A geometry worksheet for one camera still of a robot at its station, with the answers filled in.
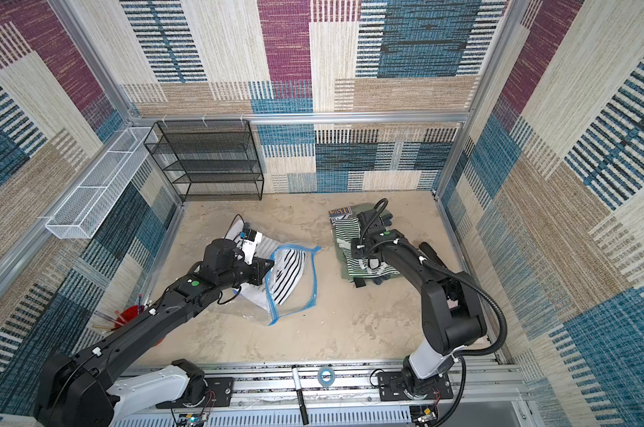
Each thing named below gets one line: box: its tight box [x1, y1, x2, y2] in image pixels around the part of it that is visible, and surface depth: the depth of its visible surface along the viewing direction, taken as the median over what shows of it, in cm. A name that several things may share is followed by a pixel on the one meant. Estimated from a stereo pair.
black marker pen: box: [291, 364, 310, 427], surface depth 74 cm
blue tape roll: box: [317, 366, 336, 387], surface depth 77 cm
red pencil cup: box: [113, 305, 145, 331], surface depth 79 cm
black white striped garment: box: [254, 233, 307, 306], surface depth 96 cm
